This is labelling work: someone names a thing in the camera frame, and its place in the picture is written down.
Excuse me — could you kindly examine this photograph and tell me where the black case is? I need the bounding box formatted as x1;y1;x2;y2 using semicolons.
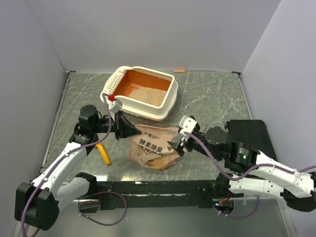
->
225;119;277;161

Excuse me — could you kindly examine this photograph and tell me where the beige cat litter pile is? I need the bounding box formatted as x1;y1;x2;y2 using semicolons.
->
128;87;166;107

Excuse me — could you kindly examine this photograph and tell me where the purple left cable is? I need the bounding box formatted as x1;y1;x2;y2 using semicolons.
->
20;93;128;237

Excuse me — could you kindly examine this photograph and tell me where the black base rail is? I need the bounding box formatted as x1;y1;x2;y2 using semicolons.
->
74;179;244;212

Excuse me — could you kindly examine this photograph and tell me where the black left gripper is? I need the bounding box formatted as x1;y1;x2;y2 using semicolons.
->
92;110;141;140

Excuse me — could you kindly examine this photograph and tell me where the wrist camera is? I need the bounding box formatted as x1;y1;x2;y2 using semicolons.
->
108;95;122;113
178;116;197;136

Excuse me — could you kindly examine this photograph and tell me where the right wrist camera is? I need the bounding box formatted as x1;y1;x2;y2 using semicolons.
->
178;116;197;136

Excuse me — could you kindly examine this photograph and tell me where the orange tape piece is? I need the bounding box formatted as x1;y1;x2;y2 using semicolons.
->
173;69;186;73

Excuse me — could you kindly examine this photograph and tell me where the yellow litter scoop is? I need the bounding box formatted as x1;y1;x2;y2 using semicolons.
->
95;143;111;166

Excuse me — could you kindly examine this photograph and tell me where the white orange litter box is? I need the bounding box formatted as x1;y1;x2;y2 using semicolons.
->
101;66;178;121

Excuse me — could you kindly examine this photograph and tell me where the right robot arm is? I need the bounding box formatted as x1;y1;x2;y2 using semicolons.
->
169;127;316;212

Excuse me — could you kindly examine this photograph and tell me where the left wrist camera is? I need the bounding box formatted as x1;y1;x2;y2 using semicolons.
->
108;95;122;113

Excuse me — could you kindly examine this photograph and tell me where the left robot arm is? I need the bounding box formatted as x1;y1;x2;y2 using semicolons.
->
14;102;141;231

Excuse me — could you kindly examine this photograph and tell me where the pink cat litter bag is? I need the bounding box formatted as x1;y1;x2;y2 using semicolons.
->
127;124;179;170

